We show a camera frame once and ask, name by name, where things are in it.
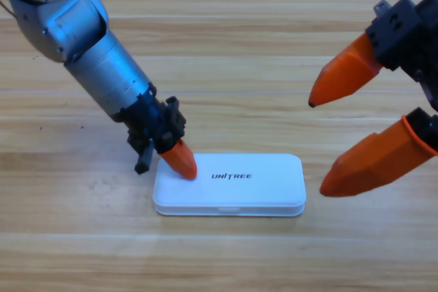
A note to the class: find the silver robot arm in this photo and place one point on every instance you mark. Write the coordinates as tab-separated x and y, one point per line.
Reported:
85	42

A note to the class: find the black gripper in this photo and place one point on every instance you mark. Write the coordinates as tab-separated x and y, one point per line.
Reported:
154	124
403	32

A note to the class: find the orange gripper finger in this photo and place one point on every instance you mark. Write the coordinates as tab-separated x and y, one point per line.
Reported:
373	165

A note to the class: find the white Unitree pencil case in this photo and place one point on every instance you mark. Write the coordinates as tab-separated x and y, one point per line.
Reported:
256	189

